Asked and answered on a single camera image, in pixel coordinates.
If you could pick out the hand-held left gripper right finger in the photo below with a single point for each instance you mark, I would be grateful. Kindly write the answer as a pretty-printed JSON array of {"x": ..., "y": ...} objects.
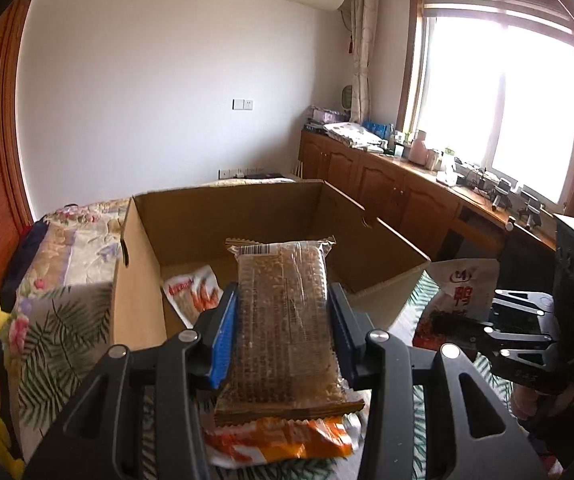
[{"x": 343, "y": 345}]

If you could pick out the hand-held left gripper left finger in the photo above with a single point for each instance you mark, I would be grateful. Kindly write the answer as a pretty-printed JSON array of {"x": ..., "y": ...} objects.
[{"x": 222, "y": 340}]

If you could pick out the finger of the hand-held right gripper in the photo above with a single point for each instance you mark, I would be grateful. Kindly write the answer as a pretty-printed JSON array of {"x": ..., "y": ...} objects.
[
  {"x": 522, "y": 302},
  {"x": 512, "y": 342}
]

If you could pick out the white chicken foot packet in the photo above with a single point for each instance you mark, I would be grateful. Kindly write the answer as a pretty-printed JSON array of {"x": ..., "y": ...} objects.
[{"x": 187, "y": 290}]

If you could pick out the clear brown wafer packet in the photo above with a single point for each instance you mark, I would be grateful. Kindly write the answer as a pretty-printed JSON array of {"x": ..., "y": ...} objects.
[{"x": 282, "y": 320}]

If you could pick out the white red duck packet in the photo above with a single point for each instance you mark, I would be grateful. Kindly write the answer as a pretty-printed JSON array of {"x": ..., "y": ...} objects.
[{"x": 459, "y": 285}]

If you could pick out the brown cardboard box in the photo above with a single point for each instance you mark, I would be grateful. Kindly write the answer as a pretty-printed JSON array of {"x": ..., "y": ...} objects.
[{"x": 267, "y": 220}]

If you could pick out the person's right hand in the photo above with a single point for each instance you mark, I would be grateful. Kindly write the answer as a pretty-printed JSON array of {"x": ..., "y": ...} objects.
[{"x": 522, "y": 400}]

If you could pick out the orange snack packet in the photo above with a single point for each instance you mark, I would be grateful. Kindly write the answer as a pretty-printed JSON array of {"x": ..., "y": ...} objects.
[{"x": 277, "y": 442}]

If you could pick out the wooden cabinet counter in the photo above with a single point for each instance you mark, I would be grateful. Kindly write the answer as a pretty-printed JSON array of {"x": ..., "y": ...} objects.
[{"x": 392, "y": 190}]

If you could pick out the leaf print bed cloth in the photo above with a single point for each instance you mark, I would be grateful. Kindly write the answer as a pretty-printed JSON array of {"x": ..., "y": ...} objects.
[{"x": 57, "y": 340}]

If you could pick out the floral bedding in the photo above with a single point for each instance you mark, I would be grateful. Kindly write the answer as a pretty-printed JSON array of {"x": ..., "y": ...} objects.
[{"x": 77, "y": 240}]

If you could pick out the pink bottle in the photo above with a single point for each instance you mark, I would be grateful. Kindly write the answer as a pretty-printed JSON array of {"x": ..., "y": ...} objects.
[{"x": 419, "y": 150}]

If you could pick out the wooden framed window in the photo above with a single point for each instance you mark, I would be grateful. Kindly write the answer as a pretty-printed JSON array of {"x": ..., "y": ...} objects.
[{"x": 492, "y": 100}]

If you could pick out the folded patterned cloth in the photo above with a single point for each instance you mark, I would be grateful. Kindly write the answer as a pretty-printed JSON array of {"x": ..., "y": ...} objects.
[{"x": 352, "y": 135}]

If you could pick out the dark folded clothing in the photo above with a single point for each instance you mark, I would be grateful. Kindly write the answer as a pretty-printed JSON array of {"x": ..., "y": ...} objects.
[{"x": 24, "y": 250}]

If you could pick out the blue box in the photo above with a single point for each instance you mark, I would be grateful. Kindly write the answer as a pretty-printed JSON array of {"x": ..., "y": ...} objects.
[{"x": 377, "y": 129}]

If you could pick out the pink box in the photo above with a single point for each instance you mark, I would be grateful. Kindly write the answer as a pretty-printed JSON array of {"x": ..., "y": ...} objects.
[{"x": 322, "y": 116}]

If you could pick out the small white fan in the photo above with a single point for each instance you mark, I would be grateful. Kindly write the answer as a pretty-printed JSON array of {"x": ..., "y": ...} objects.
[{"x": 348, "y": 102}]

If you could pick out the patterned beige curtain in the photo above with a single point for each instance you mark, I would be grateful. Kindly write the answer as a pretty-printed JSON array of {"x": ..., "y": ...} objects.
[{"x": 364, "y": 45}]

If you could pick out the red hanging tassel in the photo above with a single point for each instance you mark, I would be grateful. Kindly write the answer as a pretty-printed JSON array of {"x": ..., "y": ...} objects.
[{"x": 350, "y": 42}]

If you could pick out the white wall power outlet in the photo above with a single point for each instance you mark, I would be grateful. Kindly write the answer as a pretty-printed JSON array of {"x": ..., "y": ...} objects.
[{"x": 239, "y": 173}]

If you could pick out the white wall switch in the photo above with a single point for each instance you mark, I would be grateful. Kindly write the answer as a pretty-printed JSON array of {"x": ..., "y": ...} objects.
[{"x": 243, "y": 104}]

